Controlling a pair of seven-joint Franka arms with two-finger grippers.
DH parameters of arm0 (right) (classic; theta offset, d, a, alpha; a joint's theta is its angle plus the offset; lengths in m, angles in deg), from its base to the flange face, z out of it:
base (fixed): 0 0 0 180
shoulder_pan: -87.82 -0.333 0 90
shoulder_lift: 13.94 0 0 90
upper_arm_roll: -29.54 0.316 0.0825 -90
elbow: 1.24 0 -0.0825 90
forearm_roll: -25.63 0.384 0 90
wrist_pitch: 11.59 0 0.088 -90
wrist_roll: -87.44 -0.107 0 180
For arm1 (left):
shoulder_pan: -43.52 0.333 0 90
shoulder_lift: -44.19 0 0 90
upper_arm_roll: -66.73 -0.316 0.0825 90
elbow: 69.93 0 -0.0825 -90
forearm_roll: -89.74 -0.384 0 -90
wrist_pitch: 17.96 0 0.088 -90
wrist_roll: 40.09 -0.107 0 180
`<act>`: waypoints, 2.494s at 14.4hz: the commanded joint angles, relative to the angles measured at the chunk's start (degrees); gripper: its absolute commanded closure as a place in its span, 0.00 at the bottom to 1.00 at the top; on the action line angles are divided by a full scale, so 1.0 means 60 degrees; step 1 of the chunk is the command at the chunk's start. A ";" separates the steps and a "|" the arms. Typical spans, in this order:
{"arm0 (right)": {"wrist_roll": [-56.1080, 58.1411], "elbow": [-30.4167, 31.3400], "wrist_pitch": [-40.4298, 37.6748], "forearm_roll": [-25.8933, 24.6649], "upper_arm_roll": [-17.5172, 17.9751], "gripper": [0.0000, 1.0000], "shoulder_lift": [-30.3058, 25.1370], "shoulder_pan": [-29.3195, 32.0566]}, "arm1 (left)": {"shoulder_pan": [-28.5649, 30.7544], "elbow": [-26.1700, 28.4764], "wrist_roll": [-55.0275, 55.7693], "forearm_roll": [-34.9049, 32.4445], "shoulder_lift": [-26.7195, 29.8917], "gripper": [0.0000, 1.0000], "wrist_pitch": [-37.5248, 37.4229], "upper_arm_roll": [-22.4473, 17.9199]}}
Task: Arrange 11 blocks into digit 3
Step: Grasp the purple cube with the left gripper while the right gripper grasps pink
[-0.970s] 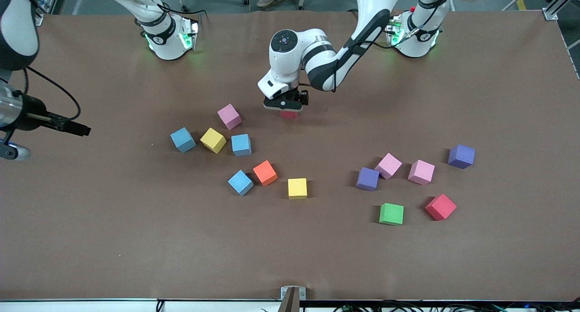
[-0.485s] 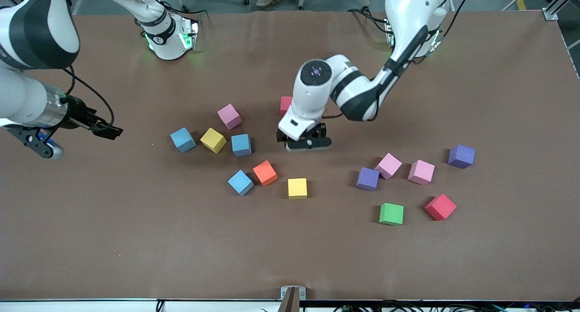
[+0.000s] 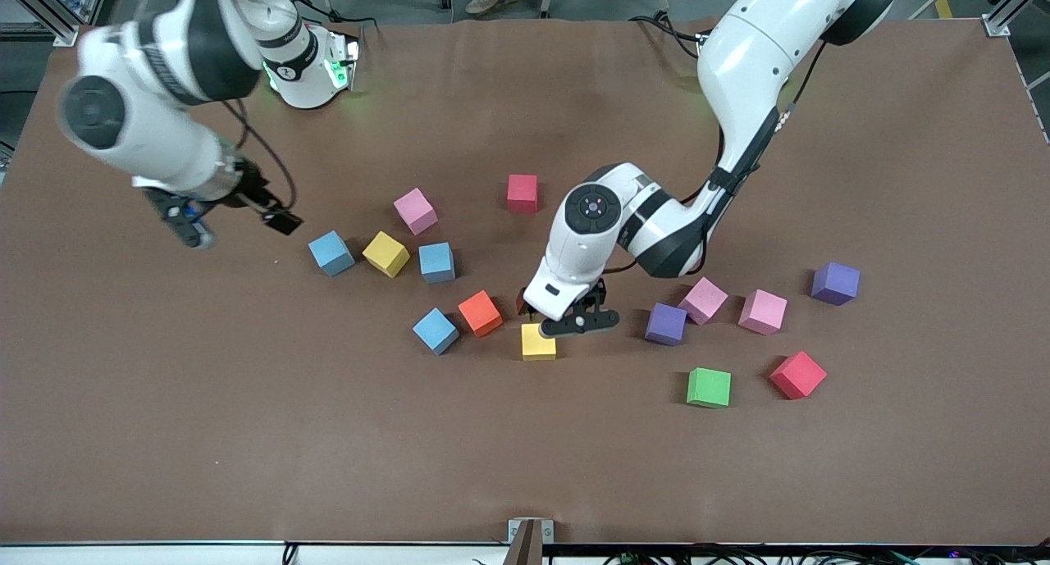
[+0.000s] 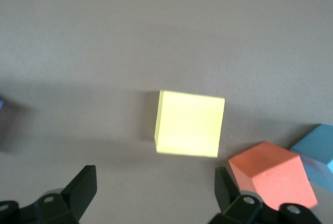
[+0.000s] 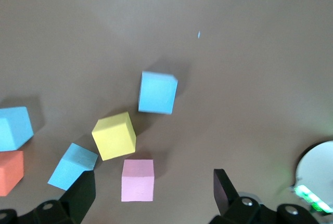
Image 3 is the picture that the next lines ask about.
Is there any blue foam cube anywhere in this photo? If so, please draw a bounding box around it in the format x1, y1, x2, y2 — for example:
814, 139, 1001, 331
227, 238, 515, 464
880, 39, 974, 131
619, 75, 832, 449
418, 242, 456, 285
308, 230, 356, 277
412, 308, 460, 356

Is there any red foam cube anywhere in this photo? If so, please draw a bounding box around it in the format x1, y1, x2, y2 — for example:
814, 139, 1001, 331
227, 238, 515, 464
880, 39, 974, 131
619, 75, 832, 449
506, 174, 540, 215
769, 351, 828, 400

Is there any pink foam cube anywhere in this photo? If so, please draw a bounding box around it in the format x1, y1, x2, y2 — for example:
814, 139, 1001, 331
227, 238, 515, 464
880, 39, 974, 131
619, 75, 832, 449
393, 188, 439, 236
738, 289, 788, 336
678, 276, 729, 326

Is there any purple foam cube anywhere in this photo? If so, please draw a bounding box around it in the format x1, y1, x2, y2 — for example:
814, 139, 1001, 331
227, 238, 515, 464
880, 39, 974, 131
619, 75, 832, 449
645, 303, 688, 347
811, 262, 861, 307

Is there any orange foam cube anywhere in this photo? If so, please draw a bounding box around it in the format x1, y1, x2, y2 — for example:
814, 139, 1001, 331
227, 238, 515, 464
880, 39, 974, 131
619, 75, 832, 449
458, 290, 504, 339

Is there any yellow foam cube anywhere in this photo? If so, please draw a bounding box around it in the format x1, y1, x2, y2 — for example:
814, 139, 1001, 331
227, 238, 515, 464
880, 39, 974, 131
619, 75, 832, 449
362, 231, 411, 279
521, 322, 557, 362

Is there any green foam cube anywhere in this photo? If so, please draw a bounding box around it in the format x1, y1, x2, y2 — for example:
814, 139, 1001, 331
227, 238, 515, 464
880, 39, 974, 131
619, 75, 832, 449
687, 367, 732, 408

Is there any brown table cover mat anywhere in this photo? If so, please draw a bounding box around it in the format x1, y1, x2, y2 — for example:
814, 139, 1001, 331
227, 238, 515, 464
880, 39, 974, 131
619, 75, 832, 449
0, 17, 1050, 547

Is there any black right arm base cable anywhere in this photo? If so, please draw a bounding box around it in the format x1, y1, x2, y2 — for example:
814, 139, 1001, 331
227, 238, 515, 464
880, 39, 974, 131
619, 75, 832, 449
291, 0, 380, 31

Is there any black arm base cable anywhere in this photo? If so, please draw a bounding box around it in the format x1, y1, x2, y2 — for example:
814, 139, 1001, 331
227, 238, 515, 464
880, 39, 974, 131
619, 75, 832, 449
291, 0, 380, 31
628, 11, 706, 57

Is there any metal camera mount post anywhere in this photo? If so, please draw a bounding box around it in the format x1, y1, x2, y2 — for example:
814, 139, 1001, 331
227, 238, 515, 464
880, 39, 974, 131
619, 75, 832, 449
502, 518, 555, 565

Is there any aluminium frame profile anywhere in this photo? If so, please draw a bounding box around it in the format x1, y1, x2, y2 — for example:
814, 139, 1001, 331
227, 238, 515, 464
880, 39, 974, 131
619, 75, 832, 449
0, 0, 124, 48
982, 0, 1050, 39

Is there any black left arm base cable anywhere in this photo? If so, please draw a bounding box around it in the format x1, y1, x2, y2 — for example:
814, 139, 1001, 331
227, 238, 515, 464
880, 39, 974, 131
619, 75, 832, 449
628, 11, 706, 57

